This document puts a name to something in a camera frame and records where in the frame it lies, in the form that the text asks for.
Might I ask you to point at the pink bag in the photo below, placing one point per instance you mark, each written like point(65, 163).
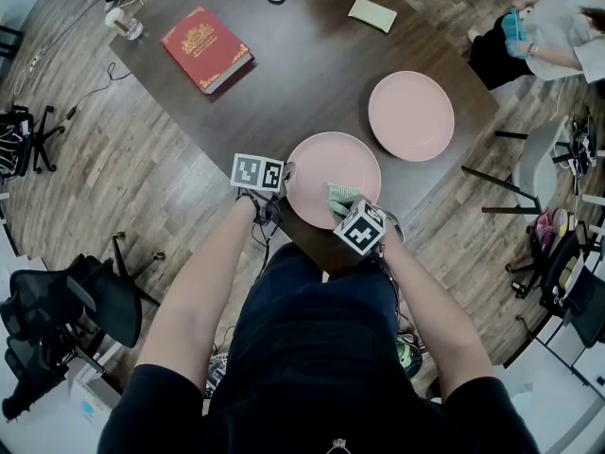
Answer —
point(544, 227)

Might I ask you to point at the clear glass cup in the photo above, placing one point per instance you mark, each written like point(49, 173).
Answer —
point(124, 24)

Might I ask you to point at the small metal buckle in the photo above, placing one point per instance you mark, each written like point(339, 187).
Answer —
point(339, 445)

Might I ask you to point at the person's right forearm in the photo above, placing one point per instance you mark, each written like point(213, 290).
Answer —
point(435, 319)

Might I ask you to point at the black backpack white stripes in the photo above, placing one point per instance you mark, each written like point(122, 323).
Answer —
point(9, 142)

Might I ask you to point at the pink plate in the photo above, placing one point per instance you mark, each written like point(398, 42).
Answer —
point(411, 116)
point(326, 163)

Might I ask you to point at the yellow green sponge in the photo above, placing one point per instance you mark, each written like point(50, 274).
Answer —
point(372, 13)

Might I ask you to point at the black office chair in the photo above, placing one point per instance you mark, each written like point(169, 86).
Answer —
point(108, 301)
point(42, 137)

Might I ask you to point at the red hardcover book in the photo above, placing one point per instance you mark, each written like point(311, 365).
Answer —
point(203, 47)

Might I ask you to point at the green patterned sponge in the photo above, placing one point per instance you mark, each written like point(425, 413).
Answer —
point(342, 191)

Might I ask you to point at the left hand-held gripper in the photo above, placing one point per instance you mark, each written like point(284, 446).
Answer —
point(248, 170)

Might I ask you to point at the white desk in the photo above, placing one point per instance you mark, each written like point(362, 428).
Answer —
point(90, 405)

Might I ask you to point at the person's black clothing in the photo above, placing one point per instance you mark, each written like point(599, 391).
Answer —
point(312, 362)

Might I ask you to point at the black bag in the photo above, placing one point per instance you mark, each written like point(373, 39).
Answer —
point(572, 282)

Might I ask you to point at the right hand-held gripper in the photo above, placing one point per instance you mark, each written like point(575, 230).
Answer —
point(361, 232)

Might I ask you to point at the person's left forearm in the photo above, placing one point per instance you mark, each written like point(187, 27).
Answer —
point(198, 301)

